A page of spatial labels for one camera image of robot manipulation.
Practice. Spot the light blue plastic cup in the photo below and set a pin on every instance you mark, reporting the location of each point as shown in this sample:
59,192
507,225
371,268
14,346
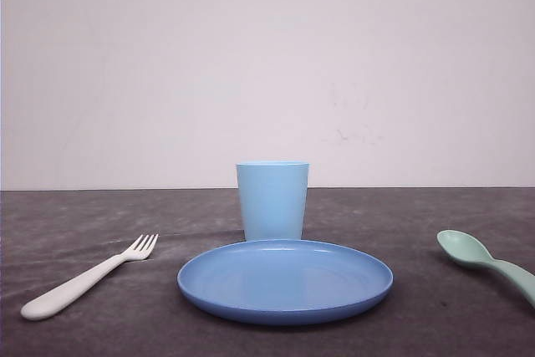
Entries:
272,198

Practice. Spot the mint green plastic spoon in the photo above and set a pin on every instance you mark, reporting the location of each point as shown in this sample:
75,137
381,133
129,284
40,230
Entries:
469,252

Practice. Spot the white plastic fork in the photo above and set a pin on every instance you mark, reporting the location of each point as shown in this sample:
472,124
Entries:
59,298

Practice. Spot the blue plastic plate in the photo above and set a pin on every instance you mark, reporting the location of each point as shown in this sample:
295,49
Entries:
285,282

